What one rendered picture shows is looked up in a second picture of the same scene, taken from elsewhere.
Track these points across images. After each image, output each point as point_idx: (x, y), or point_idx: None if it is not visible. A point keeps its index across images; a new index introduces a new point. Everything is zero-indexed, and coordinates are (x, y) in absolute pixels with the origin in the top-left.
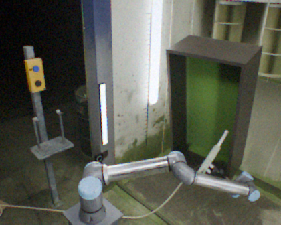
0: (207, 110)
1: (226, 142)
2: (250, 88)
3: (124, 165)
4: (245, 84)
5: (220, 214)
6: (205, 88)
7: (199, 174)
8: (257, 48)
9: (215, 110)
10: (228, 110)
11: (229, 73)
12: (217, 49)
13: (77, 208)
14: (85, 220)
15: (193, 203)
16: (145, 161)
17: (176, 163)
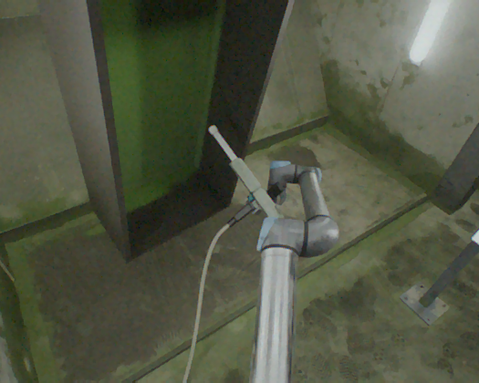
0: (120, 121)
1: (167, 152)
2: (242, 17)
3: (277, 357)
4: (277, 9)
5: (218, 245)
6: (109, 71)
7: (323, 213)
8: None
9: (139, 108)
10: (165, 92)
11: (161, 5)
12: None
13: None
14: None
15: (184, 274)
16: (279, 297)
17: (310, 235)
